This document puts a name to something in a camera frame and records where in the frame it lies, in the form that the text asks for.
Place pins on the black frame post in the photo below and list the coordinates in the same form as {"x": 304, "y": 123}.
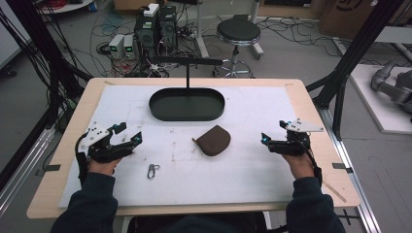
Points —
{"x": 42, "y": 42}
{"x": 353, "y": 55}

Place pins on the black computer tower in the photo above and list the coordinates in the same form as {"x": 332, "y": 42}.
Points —
{"x": 167, "y": 29}
{"x": 145, "y": 32}

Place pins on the cardboard box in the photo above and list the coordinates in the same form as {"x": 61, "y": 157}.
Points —
{"x": 346, "y": 16}

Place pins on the aluminium rail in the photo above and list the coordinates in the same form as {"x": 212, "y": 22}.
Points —
{"x": 22, "y": 168}
{"x": 353, "y": 174}

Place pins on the black oval tray with stand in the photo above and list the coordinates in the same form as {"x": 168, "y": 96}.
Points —
{"x": 186, "y": 105}

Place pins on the white desk leg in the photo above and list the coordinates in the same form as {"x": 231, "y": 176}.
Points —
{"x": 256, "y": 35}
{"x": 201, "y": 29}

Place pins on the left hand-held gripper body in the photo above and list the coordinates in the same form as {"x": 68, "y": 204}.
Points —
{"x": 97, "y": 150}

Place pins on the white table mat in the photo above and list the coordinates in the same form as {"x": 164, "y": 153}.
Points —
{"x": 226, "y": 174}

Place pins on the black round stool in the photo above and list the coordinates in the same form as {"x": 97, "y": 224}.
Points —
{"x": 238, "y": 30}

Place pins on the brown pouch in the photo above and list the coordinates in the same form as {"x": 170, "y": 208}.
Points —
{"x": 213, "y": 140}

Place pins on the person's left hand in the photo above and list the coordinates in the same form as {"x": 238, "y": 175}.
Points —
{"x": 103, "y": 166}

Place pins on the person's right hand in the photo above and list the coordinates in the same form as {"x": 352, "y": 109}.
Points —
{"x": 301, "y": 166}

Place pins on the grey power supply unit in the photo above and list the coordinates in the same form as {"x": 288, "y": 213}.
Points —
{"x": 129, "y": 47}
{"x": 116, "y": 45}

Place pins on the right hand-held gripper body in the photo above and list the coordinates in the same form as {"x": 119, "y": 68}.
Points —
{"x": 296, "y": 145}

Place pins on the black tape strip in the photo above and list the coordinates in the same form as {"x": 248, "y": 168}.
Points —
{"x": 51, "y": 168}
{"x": 341, "y": 166}

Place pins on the white floor platform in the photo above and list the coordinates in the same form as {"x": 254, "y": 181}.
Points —
{"x": 379, "y": 106}

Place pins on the white round table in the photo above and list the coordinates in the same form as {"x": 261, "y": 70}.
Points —
{"x": 64, "y": 6}

